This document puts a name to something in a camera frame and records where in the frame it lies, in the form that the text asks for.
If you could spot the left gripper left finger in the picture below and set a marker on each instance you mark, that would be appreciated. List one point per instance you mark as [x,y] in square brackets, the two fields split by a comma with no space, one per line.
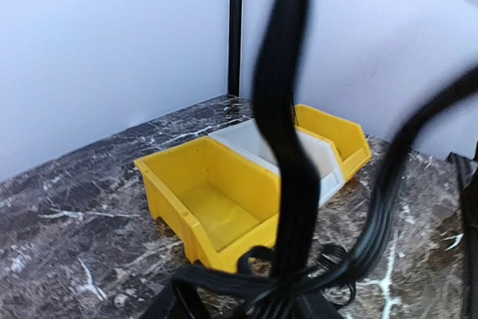
[176,300]

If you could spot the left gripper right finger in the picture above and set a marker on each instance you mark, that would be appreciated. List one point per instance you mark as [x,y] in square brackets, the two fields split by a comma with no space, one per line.
[315,306]

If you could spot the yellow bin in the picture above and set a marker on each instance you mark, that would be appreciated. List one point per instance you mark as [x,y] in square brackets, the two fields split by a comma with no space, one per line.
[219,203]
[347,138]

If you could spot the white translucent bin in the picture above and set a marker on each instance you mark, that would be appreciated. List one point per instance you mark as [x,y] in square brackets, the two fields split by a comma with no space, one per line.
[245,139]

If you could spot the right black frame post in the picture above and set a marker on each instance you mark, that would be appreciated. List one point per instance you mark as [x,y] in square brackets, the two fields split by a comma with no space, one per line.
[235,43]

